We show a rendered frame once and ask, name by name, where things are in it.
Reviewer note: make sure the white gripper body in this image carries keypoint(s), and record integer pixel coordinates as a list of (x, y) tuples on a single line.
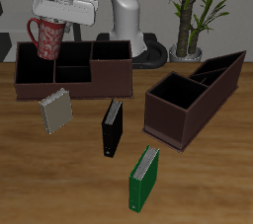
[(62, 8)]

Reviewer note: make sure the red patterned mug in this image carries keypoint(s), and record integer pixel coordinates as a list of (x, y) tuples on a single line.
[(49, 38)]

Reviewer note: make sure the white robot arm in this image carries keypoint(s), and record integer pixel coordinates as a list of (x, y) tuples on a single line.
[(126, 11)]

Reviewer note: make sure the dark brown desk caddy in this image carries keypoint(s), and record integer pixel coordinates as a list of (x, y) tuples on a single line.
[(184, 116), (108, 75)]

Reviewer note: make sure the grey book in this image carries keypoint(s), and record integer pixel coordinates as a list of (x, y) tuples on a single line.
[(56, 111)]

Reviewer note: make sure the pot plant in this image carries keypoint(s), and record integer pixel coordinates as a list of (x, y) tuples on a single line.
[(192, 14)]

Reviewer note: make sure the black book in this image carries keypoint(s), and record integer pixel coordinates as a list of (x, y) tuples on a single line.
[(112, 129)]

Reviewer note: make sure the green book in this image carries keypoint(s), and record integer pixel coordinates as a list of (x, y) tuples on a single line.
[(143, 180)]

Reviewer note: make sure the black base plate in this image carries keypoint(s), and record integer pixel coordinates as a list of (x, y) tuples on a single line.
[(153, 55)]

